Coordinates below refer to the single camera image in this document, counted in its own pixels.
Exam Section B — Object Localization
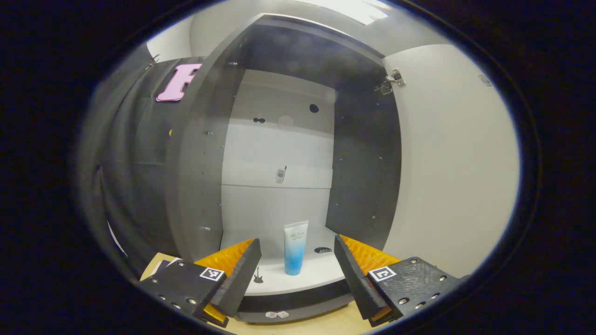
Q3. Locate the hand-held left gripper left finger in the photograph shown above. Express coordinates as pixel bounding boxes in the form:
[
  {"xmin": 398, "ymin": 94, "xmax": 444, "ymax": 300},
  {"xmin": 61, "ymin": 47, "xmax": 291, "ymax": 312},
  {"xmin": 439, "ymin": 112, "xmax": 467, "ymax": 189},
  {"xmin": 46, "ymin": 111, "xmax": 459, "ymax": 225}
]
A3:
[{"xmin": 137, "ymin": 239, "xmax": 262, "ymax": 328}]

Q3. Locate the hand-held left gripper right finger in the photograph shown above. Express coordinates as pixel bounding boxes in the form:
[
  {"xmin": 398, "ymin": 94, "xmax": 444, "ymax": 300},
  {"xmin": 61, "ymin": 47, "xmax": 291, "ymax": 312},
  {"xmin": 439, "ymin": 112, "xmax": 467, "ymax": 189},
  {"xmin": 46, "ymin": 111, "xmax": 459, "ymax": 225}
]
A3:
[{"xmin": 333, "ymin": 235, "xmax": 471, "ymax": 327}]

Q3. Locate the blue and white bottle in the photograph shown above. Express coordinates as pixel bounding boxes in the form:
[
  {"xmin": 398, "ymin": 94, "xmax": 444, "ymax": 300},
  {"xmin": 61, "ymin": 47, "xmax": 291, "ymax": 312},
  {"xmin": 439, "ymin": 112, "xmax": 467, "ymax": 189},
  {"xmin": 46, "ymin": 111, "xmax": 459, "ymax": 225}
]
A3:
[{"xmin": 284, "ymin": 220, "xmax": 309, "ymax": 276}]

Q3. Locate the dark grey cabinet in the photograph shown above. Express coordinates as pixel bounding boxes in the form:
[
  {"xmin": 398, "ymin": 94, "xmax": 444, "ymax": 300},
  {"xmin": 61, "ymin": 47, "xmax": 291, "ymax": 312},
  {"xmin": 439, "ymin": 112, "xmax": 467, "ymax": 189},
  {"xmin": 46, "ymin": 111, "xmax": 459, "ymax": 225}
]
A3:
[{"xmin": 165, "ymin": 13, "xmax": 404, "ymax": 324}]

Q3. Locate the white cabinet door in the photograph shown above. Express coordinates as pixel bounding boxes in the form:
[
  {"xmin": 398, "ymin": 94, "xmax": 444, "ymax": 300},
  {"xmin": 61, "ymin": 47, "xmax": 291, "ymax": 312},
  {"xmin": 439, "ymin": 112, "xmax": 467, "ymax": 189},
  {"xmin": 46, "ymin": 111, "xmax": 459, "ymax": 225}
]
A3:
[{"xmin": 381, "ymin": 44, "xmax": 520, "ymax": 280}]

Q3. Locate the metal door hinge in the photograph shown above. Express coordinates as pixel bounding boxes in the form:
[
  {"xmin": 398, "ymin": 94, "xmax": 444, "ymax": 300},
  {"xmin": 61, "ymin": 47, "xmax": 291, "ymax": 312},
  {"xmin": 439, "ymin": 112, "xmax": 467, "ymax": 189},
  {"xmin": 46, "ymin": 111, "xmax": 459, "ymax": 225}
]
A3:
[{"xmin": 374, "ymin": 69, "xmax": 406, "ymax": 96}]

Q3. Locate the black backdrop cloth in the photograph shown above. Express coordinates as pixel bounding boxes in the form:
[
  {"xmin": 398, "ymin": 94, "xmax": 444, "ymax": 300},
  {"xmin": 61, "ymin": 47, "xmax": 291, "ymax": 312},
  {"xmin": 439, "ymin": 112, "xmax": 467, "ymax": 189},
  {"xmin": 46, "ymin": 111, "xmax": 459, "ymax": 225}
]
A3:
[{"xmin": 77, "ymin": 44, "xmax": 205, "ymax": 280}]

